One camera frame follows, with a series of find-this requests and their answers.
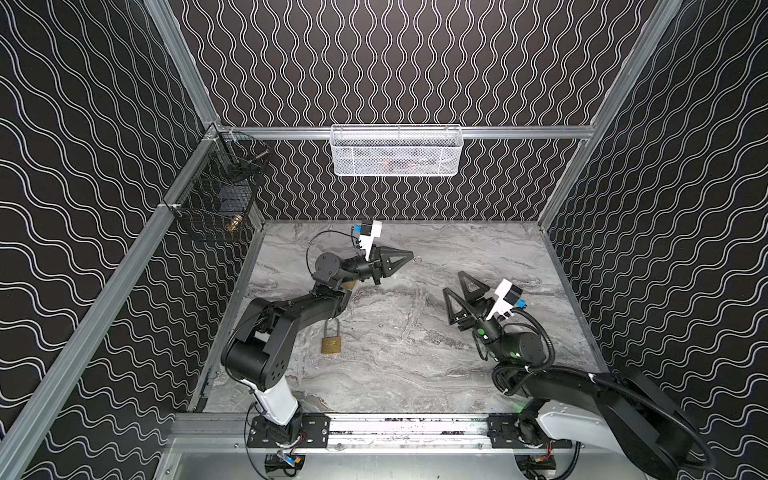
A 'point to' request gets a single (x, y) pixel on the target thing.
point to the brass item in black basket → (236, 219)
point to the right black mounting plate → (520, 430)
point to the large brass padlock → (331, 344)
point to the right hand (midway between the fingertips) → (454, 283)
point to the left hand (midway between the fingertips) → (420, 260)
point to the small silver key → (419, 259)
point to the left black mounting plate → (314, 433)
